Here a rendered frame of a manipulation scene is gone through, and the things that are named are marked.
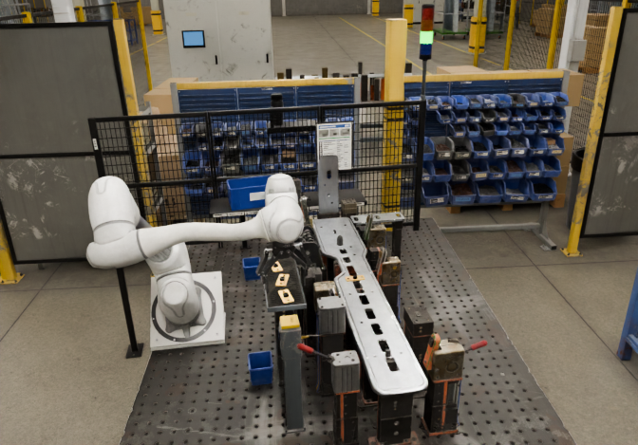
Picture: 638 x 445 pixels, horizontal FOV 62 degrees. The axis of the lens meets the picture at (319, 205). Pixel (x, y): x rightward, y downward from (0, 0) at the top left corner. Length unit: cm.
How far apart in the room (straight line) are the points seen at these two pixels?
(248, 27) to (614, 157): 579
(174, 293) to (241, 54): 683
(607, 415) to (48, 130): 406
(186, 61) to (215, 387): 714
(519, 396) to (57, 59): 355
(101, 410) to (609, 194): 409
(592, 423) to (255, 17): 716
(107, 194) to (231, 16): 707
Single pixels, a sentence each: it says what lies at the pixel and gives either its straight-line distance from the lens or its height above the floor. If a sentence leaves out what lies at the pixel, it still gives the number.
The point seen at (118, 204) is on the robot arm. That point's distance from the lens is 188.
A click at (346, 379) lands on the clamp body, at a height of 100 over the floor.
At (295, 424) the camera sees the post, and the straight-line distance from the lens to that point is 209.
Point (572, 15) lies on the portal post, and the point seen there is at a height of 181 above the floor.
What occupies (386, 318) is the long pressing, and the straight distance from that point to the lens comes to 213.
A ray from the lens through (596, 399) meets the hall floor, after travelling 357.
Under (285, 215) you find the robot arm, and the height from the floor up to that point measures 157.
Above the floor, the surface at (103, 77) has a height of 161.
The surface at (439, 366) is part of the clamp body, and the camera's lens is 192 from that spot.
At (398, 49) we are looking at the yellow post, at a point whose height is 184.
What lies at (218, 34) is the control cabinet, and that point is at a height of 148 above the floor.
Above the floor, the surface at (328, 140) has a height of 134.
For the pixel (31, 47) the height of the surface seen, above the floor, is 182.
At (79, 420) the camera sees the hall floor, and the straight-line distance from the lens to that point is 344.
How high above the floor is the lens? 221
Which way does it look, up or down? 23 degrees down
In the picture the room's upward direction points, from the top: 1 degrees counter-clockwise
